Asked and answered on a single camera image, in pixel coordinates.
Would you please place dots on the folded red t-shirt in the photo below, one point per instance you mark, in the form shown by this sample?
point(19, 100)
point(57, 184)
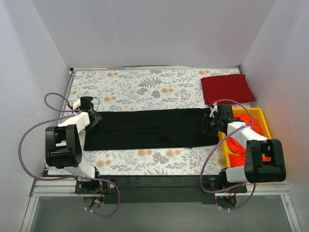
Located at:
point(232, 87)

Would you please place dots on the yellow plastic bin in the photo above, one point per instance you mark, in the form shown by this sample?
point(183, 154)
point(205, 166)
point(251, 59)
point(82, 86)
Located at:
point(258, 113)

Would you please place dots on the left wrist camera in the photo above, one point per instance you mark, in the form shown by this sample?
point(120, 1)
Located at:
point(83, 104)

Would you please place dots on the black t-shirt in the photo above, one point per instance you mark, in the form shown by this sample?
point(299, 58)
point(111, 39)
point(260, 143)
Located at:
point(173, 128)

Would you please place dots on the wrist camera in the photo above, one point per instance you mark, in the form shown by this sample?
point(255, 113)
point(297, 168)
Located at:
point(221, 111)
point(83, 104)

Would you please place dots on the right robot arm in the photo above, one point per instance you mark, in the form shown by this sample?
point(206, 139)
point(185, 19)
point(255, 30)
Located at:
point(236, 125)

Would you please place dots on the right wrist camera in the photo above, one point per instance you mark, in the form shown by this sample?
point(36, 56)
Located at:
point(221, 111)

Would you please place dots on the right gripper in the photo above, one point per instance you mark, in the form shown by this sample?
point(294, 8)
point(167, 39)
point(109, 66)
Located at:
point(208, 124)

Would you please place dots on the floral table mat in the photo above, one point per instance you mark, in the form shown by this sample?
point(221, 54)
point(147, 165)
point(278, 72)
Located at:
point(158, 89)

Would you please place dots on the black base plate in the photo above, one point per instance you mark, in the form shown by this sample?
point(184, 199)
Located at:
point(157, 188)

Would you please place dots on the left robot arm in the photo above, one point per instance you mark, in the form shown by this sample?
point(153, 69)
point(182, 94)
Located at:
point(64, 151)

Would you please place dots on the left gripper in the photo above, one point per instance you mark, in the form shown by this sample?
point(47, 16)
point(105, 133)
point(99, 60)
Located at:
point(94, 118)

